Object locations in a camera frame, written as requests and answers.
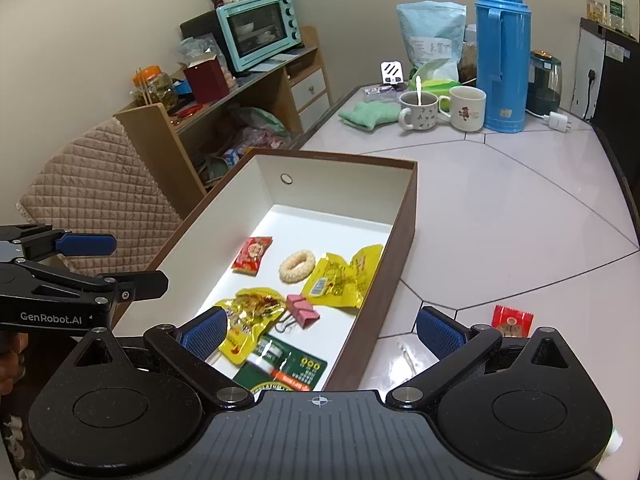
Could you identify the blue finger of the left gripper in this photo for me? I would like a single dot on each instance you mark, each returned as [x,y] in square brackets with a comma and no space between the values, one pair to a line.
[85,245]
[34,286]

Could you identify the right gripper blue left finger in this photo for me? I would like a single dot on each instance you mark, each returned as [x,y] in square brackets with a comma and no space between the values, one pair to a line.
[205,333]

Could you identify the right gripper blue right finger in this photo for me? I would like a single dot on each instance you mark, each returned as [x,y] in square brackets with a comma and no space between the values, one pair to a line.
[439,333]

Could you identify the large yellow snack bag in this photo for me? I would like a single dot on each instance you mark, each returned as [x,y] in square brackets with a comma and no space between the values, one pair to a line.
[249,314]

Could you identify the green card with jar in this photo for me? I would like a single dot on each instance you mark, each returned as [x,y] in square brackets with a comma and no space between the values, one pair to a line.
[275,365]

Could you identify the red snack packet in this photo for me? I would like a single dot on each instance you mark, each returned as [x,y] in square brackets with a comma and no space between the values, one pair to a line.
[249,258]
[512,322]

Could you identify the pink binder clip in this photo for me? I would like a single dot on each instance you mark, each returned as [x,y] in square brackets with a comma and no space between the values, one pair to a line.
[298,312]

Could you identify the beige ring cracker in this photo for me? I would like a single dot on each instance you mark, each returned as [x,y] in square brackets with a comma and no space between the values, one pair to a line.
[297,266]

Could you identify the small yellow snack packet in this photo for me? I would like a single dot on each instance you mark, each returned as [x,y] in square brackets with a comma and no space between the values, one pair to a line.
[342,284]

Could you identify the person left hand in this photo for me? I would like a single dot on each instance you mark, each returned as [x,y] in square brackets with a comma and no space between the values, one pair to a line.
[12,368]

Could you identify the quilted beige chair cover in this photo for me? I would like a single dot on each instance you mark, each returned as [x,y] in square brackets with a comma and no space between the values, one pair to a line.
[99,184]

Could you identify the brown storage box white inside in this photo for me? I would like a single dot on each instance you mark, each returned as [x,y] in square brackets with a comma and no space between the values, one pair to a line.
[271,214]

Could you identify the wooden shelf cabinet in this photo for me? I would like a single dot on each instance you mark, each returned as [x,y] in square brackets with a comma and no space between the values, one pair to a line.
[296,91]

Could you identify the orange lid glass jar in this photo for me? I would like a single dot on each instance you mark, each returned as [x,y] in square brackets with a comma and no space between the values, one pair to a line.
[152,85]

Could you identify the dark red box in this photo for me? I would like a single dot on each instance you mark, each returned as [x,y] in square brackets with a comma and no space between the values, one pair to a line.
[207,81]

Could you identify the patterned mug with spoon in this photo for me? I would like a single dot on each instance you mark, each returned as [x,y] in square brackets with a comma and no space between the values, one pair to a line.
[421,111]

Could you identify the white mug with red print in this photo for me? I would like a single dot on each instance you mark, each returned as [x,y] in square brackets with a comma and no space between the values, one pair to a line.
[464,108]

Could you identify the green folded cloth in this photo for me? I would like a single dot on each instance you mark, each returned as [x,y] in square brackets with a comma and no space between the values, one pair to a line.
[369,116]

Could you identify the white power adapter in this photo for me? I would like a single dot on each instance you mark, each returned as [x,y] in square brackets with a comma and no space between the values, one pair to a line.
[558,122]

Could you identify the white striped card stand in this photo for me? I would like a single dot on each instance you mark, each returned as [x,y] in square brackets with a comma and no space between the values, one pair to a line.
[392,73]

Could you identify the dark green electric kettle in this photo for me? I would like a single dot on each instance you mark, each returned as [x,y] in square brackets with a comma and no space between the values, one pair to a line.
[544,83]

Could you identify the teal toaster oven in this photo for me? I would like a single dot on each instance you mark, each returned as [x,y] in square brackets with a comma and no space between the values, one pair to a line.
[255,30]

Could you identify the black refrigerator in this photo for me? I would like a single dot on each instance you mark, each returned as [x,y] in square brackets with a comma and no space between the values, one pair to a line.
[606,87]

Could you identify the light blue foil bag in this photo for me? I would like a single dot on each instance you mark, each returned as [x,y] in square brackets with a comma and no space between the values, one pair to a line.
[433,33]

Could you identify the blue thermos flask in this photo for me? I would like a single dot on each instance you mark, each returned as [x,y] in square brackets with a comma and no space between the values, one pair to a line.
[503,33]

